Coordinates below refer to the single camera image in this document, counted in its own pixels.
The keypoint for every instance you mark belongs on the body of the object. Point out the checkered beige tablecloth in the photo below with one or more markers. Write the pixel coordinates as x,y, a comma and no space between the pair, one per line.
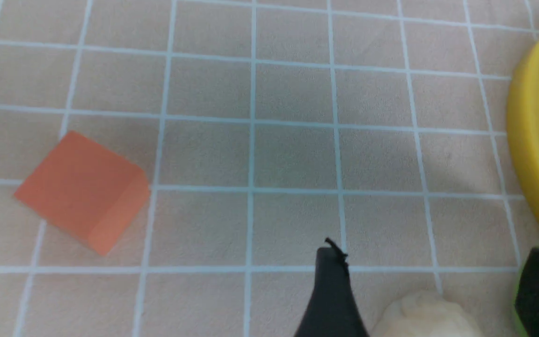
265,126

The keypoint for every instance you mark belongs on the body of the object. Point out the white dumpling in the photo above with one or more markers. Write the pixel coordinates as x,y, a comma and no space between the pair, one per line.
425,314

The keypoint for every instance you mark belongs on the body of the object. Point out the orange cube block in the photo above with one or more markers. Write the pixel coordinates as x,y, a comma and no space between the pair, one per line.
86,190

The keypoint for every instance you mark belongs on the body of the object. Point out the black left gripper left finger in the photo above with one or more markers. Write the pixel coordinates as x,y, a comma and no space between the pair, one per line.
332,310

